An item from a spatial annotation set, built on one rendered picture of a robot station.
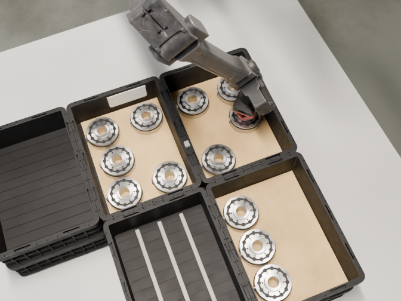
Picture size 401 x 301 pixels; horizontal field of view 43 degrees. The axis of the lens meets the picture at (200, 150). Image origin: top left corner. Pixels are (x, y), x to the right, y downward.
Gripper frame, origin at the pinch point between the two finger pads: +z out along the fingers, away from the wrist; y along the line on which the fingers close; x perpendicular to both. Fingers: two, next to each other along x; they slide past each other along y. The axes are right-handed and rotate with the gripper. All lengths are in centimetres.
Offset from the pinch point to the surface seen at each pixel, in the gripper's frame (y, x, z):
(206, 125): -6.8, 10.6, 4.6
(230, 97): 3.9, 6.7, 1.2
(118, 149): -26.8, 31.4, 2.0
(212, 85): 7.7, 14.6, 4.5
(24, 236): -61, 45, 6
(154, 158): -23.9, 20.7, 5.0
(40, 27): 57, 137, 89
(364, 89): 87, -41, 86
